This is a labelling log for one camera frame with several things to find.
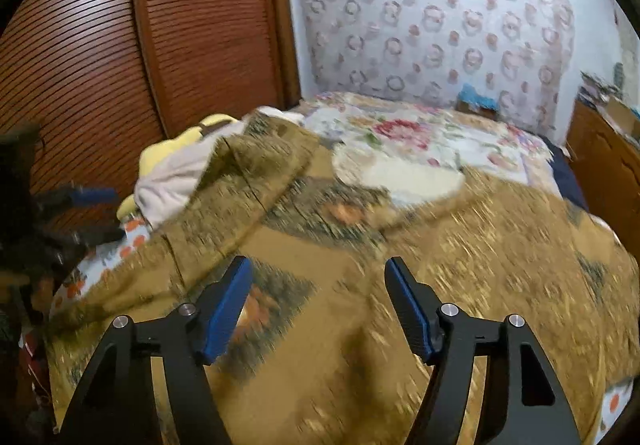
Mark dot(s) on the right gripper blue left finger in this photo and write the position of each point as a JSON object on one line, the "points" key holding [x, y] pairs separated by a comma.
{"points": [[114, 401]]}

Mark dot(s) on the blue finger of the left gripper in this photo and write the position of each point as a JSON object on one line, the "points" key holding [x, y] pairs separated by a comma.
{"points": [[81, 240], [76, 196]]}

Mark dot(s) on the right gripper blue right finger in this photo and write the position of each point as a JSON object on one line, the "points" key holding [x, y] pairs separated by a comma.
{"points": [[523, 401]]}

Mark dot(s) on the brown gold patterned garment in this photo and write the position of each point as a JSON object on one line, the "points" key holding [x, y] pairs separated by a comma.
{"points": [[319, 356]]}

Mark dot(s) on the orange fruit print blanket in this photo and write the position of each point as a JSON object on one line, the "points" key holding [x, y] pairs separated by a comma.
{"points": [[99, 261]]}

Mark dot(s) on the pale pink pillow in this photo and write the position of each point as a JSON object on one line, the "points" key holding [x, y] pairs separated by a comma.
{"points": [[168, 174]]}

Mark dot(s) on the yellow plush toy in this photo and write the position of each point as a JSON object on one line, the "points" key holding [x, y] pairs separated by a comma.
{"points": [[218, 124]]}

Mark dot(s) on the brown louvered wooden wardrobe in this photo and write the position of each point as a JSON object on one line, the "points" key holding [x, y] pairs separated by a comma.
{"points": [[103, 79]]}

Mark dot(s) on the navy blue bed sheet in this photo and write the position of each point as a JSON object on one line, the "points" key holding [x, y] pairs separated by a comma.
{"points": [[564, 177]]}

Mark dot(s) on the long wooden sideboard cabinet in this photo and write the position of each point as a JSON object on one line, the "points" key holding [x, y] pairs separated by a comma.
{"points": [[606, 167]]}

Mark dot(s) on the floral rose bed quilt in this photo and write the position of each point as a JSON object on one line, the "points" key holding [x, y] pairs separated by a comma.
{"points": [[419, 153]]}

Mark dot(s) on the cardboard box on sideboard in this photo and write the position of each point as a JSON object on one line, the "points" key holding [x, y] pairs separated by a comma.
{"points": [[625, 118]]}

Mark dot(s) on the box with blue cloth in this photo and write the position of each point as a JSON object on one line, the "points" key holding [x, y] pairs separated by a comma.
{"points": [[469, 101]]}

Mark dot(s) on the stack of folded fabrics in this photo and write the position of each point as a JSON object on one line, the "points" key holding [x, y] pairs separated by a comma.
{"points": [[597, 88]]}

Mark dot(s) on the sheer circle patterned curtain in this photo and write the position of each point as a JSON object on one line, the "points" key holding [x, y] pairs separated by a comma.
{"points": [[512, 52]]}

